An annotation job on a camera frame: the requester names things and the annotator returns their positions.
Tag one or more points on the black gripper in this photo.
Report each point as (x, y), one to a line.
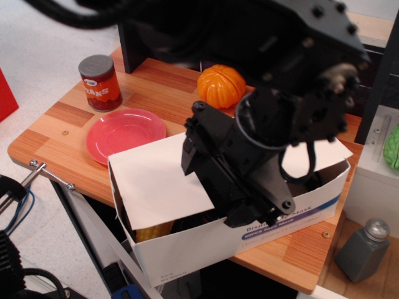
(236, 158)

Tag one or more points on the white disposable mask box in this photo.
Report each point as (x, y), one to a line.
(150, 188)

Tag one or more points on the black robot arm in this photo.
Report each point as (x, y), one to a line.
(302, 58)

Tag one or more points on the yellow toy corn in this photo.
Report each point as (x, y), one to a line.
(153, 232)

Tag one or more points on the orange toy pumpkin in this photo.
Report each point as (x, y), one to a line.
(221, 86)

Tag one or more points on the pink plastic plate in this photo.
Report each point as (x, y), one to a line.
(123, 130)

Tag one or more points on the grey salt shaker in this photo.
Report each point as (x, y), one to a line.
(362, 254)

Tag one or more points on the red beans can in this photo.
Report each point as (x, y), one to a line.
(100, 83)

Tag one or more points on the green toy vegetable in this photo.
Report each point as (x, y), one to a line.
(390, 149)

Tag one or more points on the metal clamp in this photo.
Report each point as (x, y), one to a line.
(12, 190)

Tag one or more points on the red box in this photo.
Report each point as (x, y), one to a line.
(8, 102)

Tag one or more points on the blue black tool handle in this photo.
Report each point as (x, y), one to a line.
(119, 288)

